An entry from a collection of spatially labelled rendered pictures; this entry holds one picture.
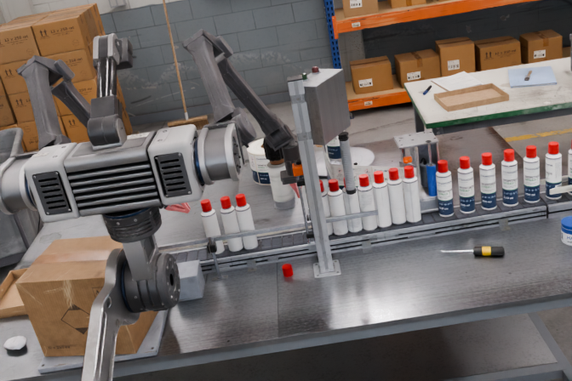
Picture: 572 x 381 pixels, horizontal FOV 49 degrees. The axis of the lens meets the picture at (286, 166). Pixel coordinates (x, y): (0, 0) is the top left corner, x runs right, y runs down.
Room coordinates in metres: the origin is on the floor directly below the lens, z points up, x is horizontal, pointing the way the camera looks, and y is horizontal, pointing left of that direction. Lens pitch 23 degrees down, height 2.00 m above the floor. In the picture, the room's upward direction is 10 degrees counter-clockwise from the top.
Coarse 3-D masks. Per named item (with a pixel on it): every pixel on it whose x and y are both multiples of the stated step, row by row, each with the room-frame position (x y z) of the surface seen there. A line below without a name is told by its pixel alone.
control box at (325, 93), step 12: (324, 72) 1.89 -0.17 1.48; (336, 72) 1.87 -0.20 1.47; (312, 84) 1.79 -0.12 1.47; (324, 84) 1.80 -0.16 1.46; (336, 84) 1.85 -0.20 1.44; (312, 96) 1.77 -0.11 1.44; (324, 96) 1.79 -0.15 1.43; (336, 96) 1.85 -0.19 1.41; (312, 108) 1.78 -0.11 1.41; (324, 108) 1.79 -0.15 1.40; (336, 108) 1.84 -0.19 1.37; (348, 108) 1.90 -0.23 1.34; (312, 120) 1.78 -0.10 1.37; (324, 120) 1.78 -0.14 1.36; (336, 120) 1.83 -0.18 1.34; (348, 120) 1.89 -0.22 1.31; (312, 132) 1.79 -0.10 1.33; (324, 132) 1.77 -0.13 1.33; (336, 132) 1.82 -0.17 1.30; (324, 144) 1.77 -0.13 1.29
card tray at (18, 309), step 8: (16, 272) 2.13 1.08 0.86; (24, 272) 2.12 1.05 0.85; (8, 280) 2.08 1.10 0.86; (16, 280) 2.11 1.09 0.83; (0, 288) 2.02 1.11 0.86; (8, 288) 2.06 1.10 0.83; (16, 288) 2.05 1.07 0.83; (0, 296) 2.00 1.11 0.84; (8, 296) 2.01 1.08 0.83; (16, 296) 1.99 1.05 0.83; (0, 304) 1.96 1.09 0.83; (8, 304) 1.95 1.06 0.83; (16, 304) 1.94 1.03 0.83; (0, 312) 1.87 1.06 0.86; (8, 312) 1.87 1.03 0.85; (16, 312) 1.87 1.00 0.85; (24, 312) 1.87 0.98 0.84
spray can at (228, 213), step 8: (224, 200) 1.95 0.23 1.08; (224, 208) 1.95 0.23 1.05; (232, 208) 1.95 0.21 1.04; (224, 216) 1.94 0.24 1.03; (232, 216) 1.94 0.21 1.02; (224, 224) 1.95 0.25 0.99; (232, 224) 1.94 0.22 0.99; (232, 232) 1.94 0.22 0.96; (232, 240) 1.94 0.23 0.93; (240, 240) 1.95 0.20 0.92; (232, 248) 1.94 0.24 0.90; (240, 248) 1.94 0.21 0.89
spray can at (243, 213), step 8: (240, 200) 1.94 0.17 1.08; (240, 208) 1.94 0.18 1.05; (248, 208) 1.94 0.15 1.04; (240, 216) 1.93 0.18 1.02; (248, 216) 1.94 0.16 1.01; (240, 224) 1.94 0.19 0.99; (248, 224) 1.93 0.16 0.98; (248, 240) 1.93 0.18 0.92; (256, 240) 1.95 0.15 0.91; (248, 248) 1.93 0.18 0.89
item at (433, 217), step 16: (480, 208) 1.93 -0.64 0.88; (496, 208) 1.91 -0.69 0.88; (512, 208) 1.89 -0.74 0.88; (416, 224) 1.90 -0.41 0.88; (272, 240) 1.98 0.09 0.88; (288, 240) 1.96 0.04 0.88; (304, 240) 1.93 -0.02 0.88; (176, 256) 1.99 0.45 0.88; (192, 256) 1.97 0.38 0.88; (208, 256) 1.95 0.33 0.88; (224, 256) 1.93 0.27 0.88
